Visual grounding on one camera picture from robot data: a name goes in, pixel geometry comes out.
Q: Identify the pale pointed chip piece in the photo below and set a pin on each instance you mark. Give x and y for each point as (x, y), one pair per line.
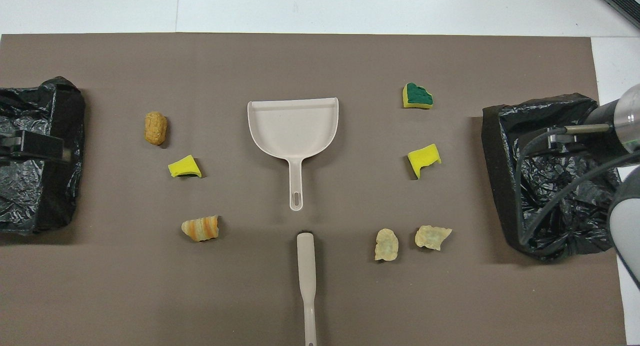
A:
(432, 237)

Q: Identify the brown bread shaped sponge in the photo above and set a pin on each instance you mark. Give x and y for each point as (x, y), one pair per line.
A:
(155, 128)

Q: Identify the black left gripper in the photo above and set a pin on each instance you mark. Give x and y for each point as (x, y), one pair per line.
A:
(40, 146)

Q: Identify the beige plastic dustpan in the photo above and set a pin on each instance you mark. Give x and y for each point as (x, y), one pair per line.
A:
(292, 128)

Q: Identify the dark ribbed device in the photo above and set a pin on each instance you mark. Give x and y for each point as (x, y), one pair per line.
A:
(622, 3)

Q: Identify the beige hand brush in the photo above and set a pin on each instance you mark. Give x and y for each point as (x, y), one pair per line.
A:
(306, 266)

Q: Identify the green topped yellow sponge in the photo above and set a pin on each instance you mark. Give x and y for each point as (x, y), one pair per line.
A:
(416, 96)

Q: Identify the large brown table mat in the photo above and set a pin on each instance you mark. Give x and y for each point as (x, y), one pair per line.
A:
(350, 61)

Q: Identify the pale oval chip piece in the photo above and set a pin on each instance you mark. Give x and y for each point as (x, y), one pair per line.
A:
(386, 245)

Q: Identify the orange striped croissant piece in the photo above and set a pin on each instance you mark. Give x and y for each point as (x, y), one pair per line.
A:
(201, 228)

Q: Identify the yellow sponge piece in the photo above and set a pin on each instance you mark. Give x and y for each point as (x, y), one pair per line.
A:
(184, 167)
(424, 158)

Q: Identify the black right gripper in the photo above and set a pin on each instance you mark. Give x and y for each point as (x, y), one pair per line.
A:
(602, 141)

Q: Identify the black bag lined bin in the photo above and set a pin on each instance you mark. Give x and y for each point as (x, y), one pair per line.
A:
(30, 201)
(550, 226)

